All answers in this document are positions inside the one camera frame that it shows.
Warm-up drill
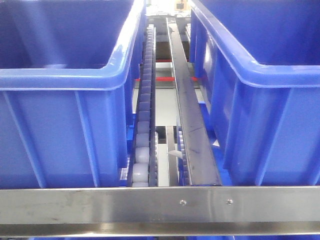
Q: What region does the blue upper bin right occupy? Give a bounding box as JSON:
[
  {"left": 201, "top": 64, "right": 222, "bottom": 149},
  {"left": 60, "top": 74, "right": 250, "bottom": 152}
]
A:
[{"left": 190, "top": 0, "right": 320, "bottom": 186}]

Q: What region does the steel divider rail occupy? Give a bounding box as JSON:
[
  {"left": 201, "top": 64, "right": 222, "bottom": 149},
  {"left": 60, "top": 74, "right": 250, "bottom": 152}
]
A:
[{"left": 166, "top": 17, "right": 222, "bottom": 186}]

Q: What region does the white roller track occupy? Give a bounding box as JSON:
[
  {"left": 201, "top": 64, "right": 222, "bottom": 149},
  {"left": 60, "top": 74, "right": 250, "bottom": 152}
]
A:
[{"left": 128, "top": 24, "right": 158, "bottom": 188}]

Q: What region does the blue bin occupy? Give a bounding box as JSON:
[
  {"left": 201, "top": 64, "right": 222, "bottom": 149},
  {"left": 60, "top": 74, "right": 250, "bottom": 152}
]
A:
[
  {"left": 0, "top": 0, "right": 146, "bottom": 189},
  {"left": 190, "top": 0, "right": 320, "bottom": 186}
]

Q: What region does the blue upper bin left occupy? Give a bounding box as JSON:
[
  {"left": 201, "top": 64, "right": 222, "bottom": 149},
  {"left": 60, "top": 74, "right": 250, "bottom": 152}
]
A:
[{"left": 0, "top": 0, "right": 146, "bottom": 189}]

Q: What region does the steel target shelf rack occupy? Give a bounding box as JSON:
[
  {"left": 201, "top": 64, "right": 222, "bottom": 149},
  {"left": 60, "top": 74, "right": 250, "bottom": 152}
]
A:
[{"left": 0, "top": 186, "right": 320, "bottom": 237}]

